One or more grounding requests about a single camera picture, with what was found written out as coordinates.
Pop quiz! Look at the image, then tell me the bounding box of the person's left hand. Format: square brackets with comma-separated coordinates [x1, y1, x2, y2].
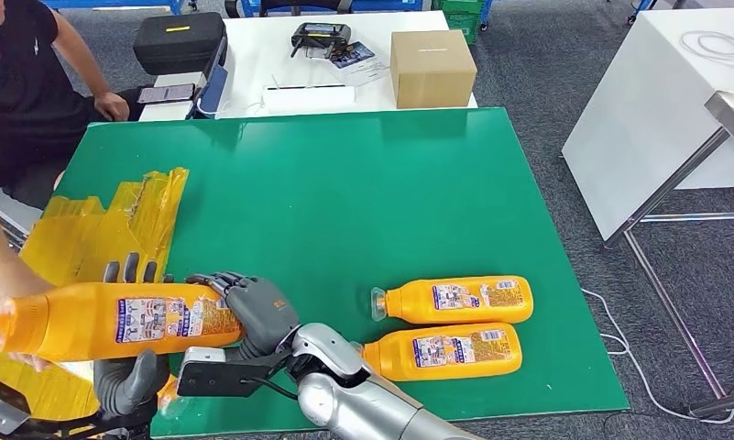
[93, 91, 131, 123]

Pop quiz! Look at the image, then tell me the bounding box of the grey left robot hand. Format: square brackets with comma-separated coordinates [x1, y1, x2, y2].
[93, 251, 175, 420]

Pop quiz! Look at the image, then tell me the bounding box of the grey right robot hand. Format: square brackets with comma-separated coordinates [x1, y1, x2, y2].
[186, 271, 301, 362]

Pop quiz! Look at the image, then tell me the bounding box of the person's right hand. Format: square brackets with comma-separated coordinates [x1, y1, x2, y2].
[5, 354, 52, 373]

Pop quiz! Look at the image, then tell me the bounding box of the smartphone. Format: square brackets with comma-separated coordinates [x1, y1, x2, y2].
[137, 82, 196, 105]

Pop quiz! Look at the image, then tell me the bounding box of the black carrying case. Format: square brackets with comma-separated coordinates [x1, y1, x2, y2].
[132, 12, 228, 76]

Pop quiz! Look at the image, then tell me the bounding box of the person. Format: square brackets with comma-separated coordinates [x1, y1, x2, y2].
[0, 0, 149, 373]

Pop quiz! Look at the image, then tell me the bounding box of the blue metal shelf rack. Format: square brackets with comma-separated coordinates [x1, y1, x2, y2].
[41, 0, 189, 15]
[242, 0, 425, 15]

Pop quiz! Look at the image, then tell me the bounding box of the yellow plastic sheet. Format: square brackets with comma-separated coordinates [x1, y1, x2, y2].
[0, 167, 191, 426]

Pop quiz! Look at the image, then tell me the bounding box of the grey chair seat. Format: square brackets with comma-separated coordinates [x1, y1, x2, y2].
[0, 181, 43, 250]

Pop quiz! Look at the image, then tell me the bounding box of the white table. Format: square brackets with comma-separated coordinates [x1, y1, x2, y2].
[138, 10, 479, 123]
[560, 8, 734, 243]

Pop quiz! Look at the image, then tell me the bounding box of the long white box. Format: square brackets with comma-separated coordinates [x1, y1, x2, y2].
[261, 84, 356, 116]

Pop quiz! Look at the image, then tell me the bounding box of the black office chair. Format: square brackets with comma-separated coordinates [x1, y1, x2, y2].
[226, 0, 356, 18]

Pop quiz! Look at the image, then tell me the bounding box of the black remote controller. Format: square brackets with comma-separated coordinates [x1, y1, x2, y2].
[290, 22, 353, 61]

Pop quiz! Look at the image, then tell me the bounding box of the printed booklet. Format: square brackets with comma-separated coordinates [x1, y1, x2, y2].
[326, 40, 390, 88]

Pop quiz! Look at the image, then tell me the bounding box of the brown cardboard box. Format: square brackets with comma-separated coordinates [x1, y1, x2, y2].
[390, 29, 478, 111]

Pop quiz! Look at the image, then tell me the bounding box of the green plastic crate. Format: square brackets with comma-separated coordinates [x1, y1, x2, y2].
[444, 13, 482, 46]
[432, 0, 486, 16]

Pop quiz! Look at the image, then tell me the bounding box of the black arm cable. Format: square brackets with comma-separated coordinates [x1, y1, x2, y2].
[245, 376, 301, 402]

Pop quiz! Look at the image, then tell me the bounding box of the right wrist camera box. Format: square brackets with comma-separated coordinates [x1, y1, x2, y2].
[177, 346, 295, 399]

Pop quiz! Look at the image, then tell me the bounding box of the thin white charging cable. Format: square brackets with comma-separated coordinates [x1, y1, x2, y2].
[196, 96, 265, 119]

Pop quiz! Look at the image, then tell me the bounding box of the white floor cable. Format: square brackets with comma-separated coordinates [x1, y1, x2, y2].
[582, 290, 734, 425]

